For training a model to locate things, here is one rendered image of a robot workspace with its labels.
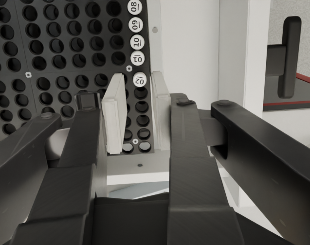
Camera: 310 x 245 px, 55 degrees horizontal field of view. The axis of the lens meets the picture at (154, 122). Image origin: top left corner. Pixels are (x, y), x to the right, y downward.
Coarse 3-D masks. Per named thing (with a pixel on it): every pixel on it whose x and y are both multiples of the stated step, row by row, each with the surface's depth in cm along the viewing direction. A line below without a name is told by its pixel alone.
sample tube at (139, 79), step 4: (136, 72) 27; (140, 72) 27; (136, 76) 26; (140, 76) 26; (144, 76) 26; (136, 80) 26; (140, 80) 26; (144, 80) 26; (136, 84) 27; (140, 84) 27; (144, 84) 27
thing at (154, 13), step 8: (152, 0) 30; (152, 8) 30; (160, 8) 31; (152, 16) 31; (160, 16) 31; (152, 24) 31; (160, 24) 31; (152, 32) 31; (160, 32) 31; (152, 40) 32; (160, 40) 32; (152, 48) 32; (160, 48) 32; (152, 56) 32; (160, 56) 32; (152, 64) 32; (160, 64) 32
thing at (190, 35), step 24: (168, 0) 31; (192, 0) 31; (216, 0) 32; (168, 24) 32; (192, 24) 32; (216, 24) 32; (168, 48) 33; (192, 48) 33; (216, 48) 33; (168, 72) 34; (192, 72) 34; (216, 72) 34; (192, 96) 35; (216, 96) 35; (144, 144) 37; (120, 168) 33; (144, 168) 33; (168, 168) 32
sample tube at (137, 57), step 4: (132, 52) 26; (136, 52) 26; (140, 52) 26; (132, 56) 26; (136, 56) 26; (140, 56) 26; (144, 56) 26; (132, 60) 26; (136, 60) 26; (140, 60) 26; (136, 64) 26; (140, 64) 26
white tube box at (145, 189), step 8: (136, 184) 47; (144, 184) 47; (152, 184) 46; (160, 184) 45; (168, 184) 44; (112, 192) 47; (120, 192) 47; (128, 192) 46; (136, 192) 45; (144, 192) 44; (152, 192) 44; (160, 192) 44
